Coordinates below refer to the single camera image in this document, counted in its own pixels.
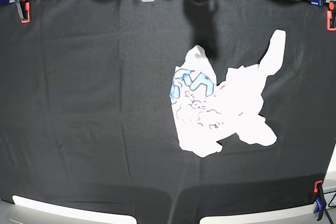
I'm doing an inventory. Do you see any white printed t-shirt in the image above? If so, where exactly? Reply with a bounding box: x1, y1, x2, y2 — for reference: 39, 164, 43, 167
169, 30, 286, 157

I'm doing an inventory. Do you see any red black clamp far left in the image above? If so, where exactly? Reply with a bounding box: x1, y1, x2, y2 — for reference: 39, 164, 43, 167
15, 0, 30, 24

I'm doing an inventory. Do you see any red black clamp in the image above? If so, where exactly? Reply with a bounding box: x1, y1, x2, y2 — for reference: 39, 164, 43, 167
327, 1, 335, 31
15, 0, 30, 24

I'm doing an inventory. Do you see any red black clamp far right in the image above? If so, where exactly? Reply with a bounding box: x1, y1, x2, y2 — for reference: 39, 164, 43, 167
327, 1, 335, 31

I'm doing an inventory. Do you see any red blue clamp near right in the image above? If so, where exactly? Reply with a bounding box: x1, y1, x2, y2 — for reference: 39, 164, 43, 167
313, 180, 327, 221

